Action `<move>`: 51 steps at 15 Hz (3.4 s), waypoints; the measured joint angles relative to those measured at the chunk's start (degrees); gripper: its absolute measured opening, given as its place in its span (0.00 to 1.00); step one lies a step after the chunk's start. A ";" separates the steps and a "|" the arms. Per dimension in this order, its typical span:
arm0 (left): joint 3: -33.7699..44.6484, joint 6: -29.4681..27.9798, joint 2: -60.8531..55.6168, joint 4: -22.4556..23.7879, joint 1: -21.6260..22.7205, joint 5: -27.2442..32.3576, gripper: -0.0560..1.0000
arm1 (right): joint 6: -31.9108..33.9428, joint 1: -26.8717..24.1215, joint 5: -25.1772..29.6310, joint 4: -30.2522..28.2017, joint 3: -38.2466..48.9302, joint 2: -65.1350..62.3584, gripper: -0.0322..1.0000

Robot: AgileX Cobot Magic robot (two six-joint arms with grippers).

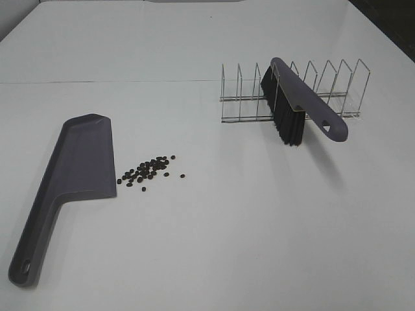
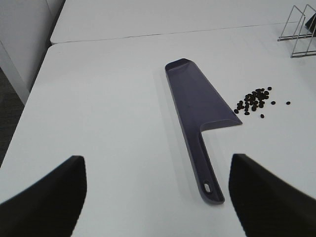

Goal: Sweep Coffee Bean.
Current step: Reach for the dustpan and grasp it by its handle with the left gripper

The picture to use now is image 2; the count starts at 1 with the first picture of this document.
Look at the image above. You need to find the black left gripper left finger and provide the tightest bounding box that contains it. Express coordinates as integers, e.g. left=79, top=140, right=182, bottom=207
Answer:
left=0, top=156, right=86, bottom=237

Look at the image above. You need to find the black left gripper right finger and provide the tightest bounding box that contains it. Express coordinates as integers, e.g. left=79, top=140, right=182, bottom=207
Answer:
left=229, top=154, right=316, bottom=237

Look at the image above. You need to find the pile of coffee beans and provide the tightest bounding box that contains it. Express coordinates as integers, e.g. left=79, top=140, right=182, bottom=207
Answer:
left=233, top=86, right=291, bottom=119

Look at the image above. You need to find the purple plastic dustpan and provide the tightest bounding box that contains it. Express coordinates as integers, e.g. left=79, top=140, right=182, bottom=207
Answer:
left=165, top=58, right=242, bottom=204

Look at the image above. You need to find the metal wire rack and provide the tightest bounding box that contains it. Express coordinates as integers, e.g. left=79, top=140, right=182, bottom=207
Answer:
left=277, top=4, right=316, bottom=58

